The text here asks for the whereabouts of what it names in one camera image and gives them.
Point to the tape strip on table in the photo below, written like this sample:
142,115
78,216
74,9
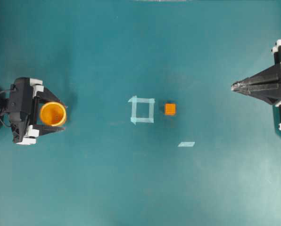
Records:
186,144

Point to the tape square marker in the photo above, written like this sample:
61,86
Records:
142,110

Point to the orange cube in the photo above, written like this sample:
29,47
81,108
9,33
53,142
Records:
170,109

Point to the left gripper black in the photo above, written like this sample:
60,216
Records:
20,109

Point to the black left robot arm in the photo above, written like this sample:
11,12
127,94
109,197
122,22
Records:
37,104

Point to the orange plastic cup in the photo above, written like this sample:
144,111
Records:
53,114

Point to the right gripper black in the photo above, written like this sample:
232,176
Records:
262,85

